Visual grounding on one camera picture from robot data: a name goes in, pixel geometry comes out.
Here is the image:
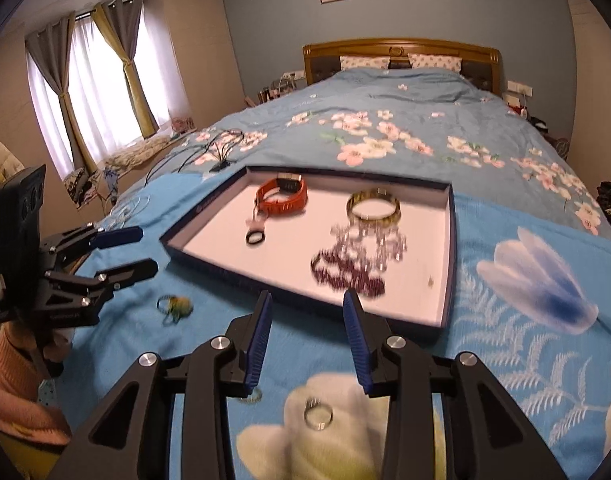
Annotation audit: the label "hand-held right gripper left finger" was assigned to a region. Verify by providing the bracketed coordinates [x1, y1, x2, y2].
[60, 290, 275, 480]

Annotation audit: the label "black cable bundle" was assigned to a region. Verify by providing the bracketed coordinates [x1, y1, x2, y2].
[145, 129, 246, 186]

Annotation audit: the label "blue floral duvet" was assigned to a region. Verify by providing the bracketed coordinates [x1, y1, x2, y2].
[110, 67, 611, 251]

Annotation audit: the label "wooden bed headboard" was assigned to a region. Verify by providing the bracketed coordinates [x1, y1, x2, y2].
[302, 38, 502, 96]

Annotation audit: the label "orange smartwatch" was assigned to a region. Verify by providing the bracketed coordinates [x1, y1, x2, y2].
[255, 174, 309, 216]

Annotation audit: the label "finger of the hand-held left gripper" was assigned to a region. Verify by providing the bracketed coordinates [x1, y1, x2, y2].
[88, 226, 144, 252]
[92, 258, 159, 293]

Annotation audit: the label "white sheer curtain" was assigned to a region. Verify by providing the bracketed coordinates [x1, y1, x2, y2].
[28, 10, 173, 176]

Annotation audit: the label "patterned cloth on bench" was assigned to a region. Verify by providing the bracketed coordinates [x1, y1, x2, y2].
[65, 167, 121, 208]

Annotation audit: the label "yellow quilted cloth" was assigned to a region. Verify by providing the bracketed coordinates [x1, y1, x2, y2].
[0, 132, 23, 241]

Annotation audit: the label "gold bracelet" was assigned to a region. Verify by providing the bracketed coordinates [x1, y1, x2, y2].
[346, 187, 402, 226]

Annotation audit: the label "wide grey curtain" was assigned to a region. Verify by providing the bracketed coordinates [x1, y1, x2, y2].
[25, 12, 98, 181]

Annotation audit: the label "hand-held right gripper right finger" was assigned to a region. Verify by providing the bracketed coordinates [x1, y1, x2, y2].
[342, 287, 556, 480]

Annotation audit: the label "group of nightstand toiletries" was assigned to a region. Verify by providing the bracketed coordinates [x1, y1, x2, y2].
[258, 80, 293, 103]

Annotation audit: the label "white nightstand items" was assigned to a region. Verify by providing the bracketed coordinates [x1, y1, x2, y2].
[505, 92, 531, 116]

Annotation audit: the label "patterned pillow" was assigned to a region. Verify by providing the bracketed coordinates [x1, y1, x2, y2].
[409, 53, 463, 72]
[340, 55, 390, 72]

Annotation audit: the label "blue flower print blanket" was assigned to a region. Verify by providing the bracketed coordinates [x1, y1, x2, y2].
[50, 170, 611, 480]

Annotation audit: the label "dark blue cardboard box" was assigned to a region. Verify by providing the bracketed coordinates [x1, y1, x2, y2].
[159, 165, 457, 328]

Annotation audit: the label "yellow green curtain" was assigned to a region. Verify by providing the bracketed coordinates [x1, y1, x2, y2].
[92, 2, 158, 138]

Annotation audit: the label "white earphone cable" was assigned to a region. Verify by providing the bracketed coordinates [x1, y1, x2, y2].
[102, 192, 151, 226]

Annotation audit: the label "narrow grey curtain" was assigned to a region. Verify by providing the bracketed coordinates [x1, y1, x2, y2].
[108, 0, 146, 61]

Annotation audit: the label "purple bead bracelet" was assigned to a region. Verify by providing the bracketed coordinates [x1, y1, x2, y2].
[310, 247, 386, 297]

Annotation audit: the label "person's left forearm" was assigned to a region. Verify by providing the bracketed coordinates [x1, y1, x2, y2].
[0, 327, 73, 448]

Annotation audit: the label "silver ring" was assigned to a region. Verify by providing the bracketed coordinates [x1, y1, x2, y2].
[304, 397, 333, 432]

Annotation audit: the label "clear crystal bead bracelet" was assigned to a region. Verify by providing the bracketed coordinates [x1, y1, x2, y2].
[330, 220, 409, 266]

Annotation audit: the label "cream blanket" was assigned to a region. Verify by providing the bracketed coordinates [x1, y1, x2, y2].
[105, 137, 173, 168]

